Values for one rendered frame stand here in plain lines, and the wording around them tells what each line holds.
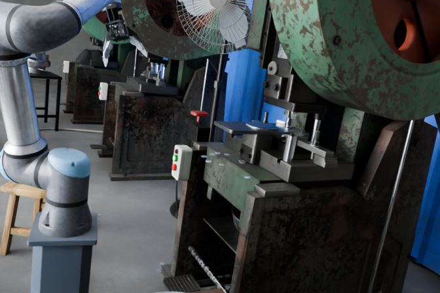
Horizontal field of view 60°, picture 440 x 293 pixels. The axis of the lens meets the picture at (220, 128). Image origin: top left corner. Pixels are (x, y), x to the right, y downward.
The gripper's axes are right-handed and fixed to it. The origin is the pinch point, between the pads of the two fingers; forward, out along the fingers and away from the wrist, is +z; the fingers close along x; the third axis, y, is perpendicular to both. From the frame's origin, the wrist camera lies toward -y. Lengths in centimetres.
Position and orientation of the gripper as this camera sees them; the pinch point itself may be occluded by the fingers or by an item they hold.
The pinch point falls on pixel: (126, 63)
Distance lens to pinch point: 146.2
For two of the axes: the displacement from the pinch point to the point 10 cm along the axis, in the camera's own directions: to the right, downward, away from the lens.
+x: 9.6, -2.5, 1.4
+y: 1.6, 0.7, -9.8
